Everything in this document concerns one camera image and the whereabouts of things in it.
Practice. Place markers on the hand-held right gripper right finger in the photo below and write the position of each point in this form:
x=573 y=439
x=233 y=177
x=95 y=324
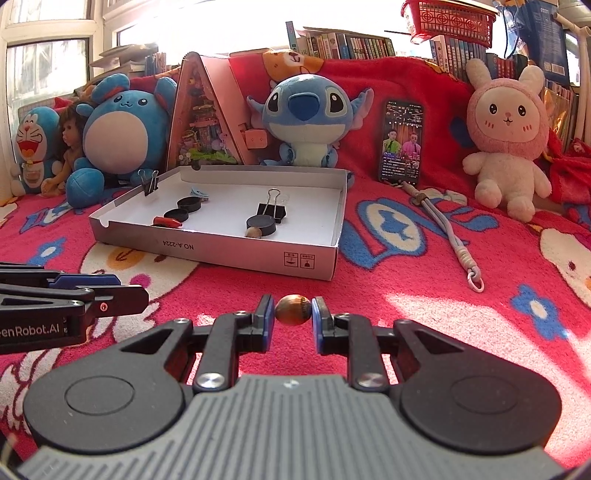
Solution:
x=318 y=323

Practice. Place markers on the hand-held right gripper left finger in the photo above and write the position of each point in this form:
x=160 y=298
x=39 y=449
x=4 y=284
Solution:
x=267 y=323

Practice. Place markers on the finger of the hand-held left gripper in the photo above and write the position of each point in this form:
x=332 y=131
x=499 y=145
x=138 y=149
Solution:
x=120 y=300
x=87 y=280

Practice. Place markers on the brown walnut bead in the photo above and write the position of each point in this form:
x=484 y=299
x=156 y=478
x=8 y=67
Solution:
x=293 y=310
x=253 y=233

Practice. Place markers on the white cardboard box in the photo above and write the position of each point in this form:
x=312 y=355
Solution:
x=231 y=251

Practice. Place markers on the thick black round disc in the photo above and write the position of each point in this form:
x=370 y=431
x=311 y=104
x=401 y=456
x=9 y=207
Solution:
x=262 y=225

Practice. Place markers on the black round cap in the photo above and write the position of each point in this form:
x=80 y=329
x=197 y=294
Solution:
x=189 y=204
x=176 y=215

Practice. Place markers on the black binder clip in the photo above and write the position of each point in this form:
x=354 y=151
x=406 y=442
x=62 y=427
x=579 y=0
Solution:
x=148 y=183
x=272 y=211

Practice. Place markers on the clear plastic half sphere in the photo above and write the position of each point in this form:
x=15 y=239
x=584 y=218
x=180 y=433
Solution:
x=286 y=199

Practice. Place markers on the light blue hair clip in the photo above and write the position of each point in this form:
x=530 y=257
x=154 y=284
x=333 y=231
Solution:
x=197 y=190

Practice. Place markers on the small red plastic piece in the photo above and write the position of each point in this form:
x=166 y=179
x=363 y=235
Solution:
x=167 y=222

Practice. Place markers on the red cartoon printed blanket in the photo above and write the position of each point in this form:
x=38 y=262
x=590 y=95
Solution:
x=415 y=286

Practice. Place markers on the round blue mouse plush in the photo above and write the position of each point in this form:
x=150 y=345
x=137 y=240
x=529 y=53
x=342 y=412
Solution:
x=120 y=138

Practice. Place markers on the brown haired doll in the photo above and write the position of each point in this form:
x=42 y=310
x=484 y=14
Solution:
x=69 y=134

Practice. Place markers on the blue robot cat plush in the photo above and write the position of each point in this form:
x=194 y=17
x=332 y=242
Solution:
x=32 y=143

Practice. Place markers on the black smartphone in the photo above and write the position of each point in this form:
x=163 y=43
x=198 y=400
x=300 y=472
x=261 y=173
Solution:
x=400 y=143

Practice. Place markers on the triangular miniature house model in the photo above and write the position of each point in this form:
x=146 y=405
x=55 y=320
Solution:
x=203 y=115

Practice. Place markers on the blue alien plush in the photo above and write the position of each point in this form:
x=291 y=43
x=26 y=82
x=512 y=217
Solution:
x=304 y=115

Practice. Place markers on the stack of books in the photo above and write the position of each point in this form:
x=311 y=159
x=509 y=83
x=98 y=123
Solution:
x=124 y=60

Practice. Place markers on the pink bunny plush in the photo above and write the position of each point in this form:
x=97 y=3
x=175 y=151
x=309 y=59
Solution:
x=505 y=138

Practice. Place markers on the row of books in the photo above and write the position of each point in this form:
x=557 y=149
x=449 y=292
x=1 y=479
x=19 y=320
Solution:
x=364 y=46

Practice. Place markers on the crumpled red cloth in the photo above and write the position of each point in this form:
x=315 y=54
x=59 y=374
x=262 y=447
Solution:
x=570 y=170

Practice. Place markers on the red plastic basket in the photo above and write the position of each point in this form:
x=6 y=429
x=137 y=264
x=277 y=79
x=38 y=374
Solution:
x=448 y=21

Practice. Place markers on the blue cardboard box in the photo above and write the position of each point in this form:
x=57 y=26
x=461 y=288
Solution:
x=545 y=41

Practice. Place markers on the white window frame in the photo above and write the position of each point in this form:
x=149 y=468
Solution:
x=46 y=39

